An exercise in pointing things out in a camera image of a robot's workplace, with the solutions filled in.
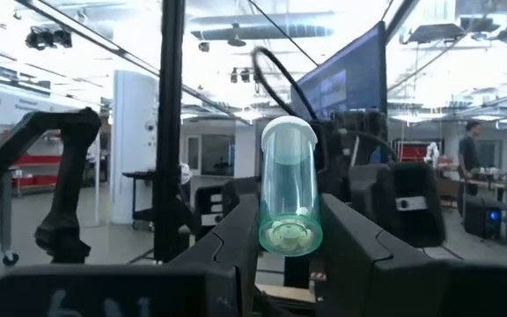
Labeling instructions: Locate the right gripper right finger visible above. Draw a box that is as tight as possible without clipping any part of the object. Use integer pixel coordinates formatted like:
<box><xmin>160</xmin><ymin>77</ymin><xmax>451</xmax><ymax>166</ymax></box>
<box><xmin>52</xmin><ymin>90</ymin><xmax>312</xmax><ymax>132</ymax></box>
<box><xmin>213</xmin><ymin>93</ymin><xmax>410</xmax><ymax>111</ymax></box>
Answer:
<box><xmin>313</xmin><ymin>192</ymin><xmax>507</xmax><ymax>317</ymax></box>

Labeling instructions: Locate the white round pillar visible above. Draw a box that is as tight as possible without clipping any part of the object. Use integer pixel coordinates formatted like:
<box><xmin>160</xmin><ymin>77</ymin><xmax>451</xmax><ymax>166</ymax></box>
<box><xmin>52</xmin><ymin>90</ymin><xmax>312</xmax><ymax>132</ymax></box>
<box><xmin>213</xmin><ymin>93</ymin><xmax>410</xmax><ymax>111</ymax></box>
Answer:
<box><xmin>110</xmin><ymin>69</ymin><xmax>160</xmax><ymax>225</ymax></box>

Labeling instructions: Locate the teal pill bottle white cap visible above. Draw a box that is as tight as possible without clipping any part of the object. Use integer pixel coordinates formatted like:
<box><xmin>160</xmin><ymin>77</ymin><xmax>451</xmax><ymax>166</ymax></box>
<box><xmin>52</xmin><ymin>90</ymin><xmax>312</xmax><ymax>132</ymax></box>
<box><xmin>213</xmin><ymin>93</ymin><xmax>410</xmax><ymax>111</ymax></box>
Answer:
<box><xmin>257</xmin><ymin>114</ymin><xmax>324</xmax><ymax>258</ymax></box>

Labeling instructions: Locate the wooden workbench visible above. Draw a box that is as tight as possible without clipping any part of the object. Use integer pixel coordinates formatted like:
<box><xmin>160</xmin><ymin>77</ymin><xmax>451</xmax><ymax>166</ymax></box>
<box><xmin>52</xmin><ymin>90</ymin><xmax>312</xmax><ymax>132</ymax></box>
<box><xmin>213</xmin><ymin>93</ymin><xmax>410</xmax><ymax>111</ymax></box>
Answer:
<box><xmin>437</xmin><ymin>166</ymin><xmax>507</xmax><ymax>243</ymax></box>

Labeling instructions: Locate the silver ventilation duct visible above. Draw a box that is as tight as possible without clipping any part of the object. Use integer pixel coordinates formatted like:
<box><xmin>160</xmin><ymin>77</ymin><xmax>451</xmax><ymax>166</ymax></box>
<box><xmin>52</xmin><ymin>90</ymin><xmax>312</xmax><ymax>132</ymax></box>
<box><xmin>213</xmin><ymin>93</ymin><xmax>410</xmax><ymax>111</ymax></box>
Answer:
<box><xmin>189</xmin><ymin>11</ymin><xmax>336</xmax><ymax>43</ymax></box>

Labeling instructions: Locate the grey table leg with caster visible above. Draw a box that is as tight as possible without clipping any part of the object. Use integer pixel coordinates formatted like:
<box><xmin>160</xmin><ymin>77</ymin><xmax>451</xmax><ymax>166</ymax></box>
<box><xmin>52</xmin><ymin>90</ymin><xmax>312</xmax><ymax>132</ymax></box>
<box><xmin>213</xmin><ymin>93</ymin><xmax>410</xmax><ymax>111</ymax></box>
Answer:
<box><xmin>0</xmin><ymin>169</ymin><xmax>20</xmax><ymax>266</ymax></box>

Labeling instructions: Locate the black computer tower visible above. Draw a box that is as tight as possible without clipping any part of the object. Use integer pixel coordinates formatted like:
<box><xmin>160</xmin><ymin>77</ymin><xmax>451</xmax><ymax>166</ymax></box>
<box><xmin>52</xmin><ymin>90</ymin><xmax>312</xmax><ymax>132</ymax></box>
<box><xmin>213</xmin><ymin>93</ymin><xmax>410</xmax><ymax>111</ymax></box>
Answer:
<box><xmin>463</xmin><ymin>195</ymin><xmax>507</xmax><ymax>239</ymax></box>

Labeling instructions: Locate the black rolling cart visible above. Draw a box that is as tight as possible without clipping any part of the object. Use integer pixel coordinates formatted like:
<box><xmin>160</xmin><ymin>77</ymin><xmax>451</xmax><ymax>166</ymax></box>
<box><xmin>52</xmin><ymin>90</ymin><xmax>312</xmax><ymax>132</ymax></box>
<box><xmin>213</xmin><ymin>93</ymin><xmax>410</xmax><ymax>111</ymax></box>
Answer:
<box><xmin>121</xmin><ymin>170</ymin><xmax>158</xmax><ymax>231</ymax></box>

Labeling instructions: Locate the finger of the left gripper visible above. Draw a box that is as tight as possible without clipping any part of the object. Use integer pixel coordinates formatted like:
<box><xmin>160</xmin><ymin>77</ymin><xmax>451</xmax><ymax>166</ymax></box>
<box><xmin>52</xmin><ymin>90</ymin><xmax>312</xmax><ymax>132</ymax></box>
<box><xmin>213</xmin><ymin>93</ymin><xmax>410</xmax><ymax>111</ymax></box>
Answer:
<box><xmin>317</xmin><ymin>125</ymin><xmax>352</xmax><ymax>204</ymax></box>
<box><xmin>234</xmin><ymin>175</ymin><xmax>261</xmax><ymax>198</ymax></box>

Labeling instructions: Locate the person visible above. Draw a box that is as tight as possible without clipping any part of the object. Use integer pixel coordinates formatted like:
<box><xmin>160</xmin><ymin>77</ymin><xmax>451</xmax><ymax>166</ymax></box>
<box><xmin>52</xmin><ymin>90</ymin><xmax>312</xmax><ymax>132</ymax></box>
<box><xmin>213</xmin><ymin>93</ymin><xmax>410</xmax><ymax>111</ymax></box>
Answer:
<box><xmin>178</xmin><ymin>161</ymin><xmax>194</xmax><ymax>203</ymax></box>
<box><xmin>457</xmin><ymin>120</ymin><xmax>484</xmax><ymax>217</ymax></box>

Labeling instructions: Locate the blue screen rig monitor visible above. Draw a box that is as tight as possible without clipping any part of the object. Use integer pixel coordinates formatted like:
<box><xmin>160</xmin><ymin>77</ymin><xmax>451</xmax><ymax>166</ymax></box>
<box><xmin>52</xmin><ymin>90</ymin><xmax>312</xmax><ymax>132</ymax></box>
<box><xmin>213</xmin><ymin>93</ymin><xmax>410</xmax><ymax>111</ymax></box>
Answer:
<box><xmin>290</xmin><ymin>19</ymin><xmax>389</xmax><ymax>122</ymax></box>

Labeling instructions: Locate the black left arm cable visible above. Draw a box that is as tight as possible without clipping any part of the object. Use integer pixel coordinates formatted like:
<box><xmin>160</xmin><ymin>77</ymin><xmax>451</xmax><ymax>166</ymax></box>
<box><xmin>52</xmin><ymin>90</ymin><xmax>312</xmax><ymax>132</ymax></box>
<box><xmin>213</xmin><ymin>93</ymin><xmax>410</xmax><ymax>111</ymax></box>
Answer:
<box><xmin>251</xmin><ymin>46</ymin><xmax>320</xmax><ymax>121</ymax></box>

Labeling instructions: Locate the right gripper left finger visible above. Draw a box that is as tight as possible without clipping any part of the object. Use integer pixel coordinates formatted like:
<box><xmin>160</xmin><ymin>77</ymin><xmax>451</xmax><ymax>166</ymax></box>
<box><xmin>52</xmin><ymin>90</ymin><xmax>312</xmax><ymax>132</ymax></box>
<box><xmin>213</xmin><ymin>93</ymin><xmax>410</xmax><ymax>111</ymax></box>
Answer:
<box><xmin>0</xmin><ymin>192</ymin><xmax>262</xmax><ymax>317</ymax></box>

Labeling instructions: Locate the red bin storage shelf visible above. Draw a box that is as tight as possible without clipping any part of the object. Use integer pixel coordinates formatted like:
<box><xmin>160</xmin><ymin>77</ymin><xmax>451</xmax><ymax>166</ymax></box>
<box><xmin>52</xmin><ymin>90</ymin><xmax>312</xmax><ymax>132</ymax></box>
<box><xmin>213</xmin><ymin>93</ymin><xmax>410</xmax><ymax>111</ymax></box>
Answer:
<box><xmin>393</xmin><ymin>139</ymin><xmax>442</xmax><ymax>164</ymax></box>
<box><xmin>0</xmin><ymin>140</ymin><xmax>63</xmax><ymax>188</ymax></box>

